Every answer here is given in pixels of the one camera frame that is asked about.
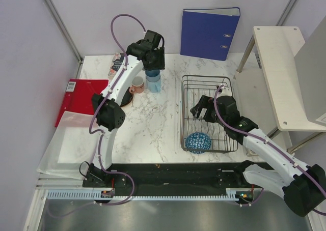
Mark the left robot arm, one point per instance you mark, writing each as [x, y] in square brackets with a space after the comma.
[108, 115]

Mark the white cable duct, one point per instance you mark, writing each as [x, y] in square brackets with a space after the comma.
[98, 195]

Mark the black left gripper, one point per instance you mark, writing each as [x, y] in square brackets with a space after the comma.
[160, 64]

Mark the blue tumbler cup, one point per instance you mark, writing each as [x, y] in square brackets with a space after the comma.
[152, 75]

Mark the white wooden shelf unit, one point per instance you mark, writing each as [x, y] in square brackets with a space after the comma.
[270, 96]

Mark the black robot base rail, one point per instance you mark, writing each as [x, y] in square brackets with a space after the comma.
[170, 179]

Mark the black plate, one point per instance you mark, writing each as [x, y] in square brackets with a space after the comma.
[127, 98]

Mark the blue patterned bowl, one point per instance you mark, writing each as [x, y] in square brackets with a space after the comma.
[197, 142]

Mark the paperback book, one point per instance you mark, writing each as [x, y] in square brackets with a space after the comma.
[116, 63]

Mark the blue ring binder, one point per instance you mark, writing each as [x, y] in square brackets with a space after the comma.
[208, 33]

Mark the red folder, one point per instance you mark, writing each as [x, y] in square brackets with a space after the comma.
[78, 96]

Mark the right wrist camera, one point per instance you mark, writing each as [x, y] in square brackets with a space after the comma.
[225, 91]

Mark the pink ceramic mug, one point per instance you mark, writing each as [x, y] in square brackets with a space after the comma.
[137, 85]

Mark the light blue handled mug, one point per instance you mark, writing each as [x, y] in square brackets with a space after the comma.
[154, 83]

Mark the black wire dish rack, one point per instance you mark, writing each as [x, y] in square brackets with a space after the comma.
[192, 88]

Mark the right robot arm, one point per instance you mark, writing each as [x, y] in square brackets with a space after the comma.
[302, 187]

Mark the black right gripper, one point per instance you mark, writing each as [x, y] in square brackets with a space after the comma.
[206, 102]

